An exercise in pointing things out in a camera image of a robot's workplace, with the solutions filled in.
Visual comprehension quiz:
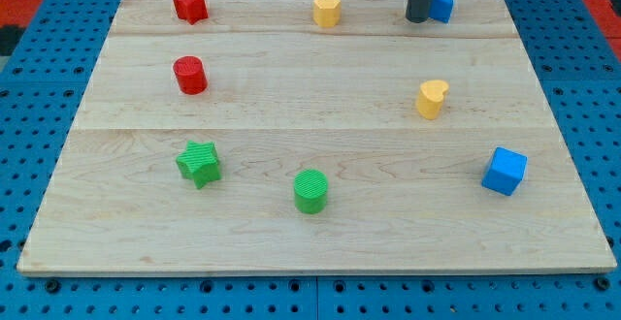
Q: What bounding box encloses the red cylinder block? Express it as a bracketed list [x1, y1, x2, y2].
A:
[173, 56, 209, 95]

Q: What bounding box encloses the green star block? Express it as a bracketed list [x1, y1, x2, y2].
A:
[176, 141, 221, 189]

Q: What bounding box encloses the wooden board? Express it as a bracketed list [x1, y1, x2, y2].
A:
[17, 0, 616, 277]

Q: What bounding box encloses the blue cube block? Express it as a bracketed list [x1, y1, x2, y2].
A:
[481, 146, 528, 196]

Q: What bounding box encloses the red star block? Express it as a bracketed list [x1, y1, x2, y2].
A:
[173, 0, 209, 24]

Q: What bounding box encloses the yellow heart block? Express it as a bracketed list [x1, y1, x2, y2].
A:
[414, 80, 449, 120]

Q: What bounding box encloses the yellow hexagon block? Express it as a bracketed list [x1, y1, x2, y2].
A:
[312, 0, 342, 28]

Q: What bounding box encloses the green cylinder block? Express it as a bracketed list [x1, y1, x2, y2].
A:
[293, 169, 329, 214]

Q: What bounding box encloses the blue pentagon block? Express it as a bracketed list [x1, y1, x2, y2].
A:
[429, 0, 454, 23]

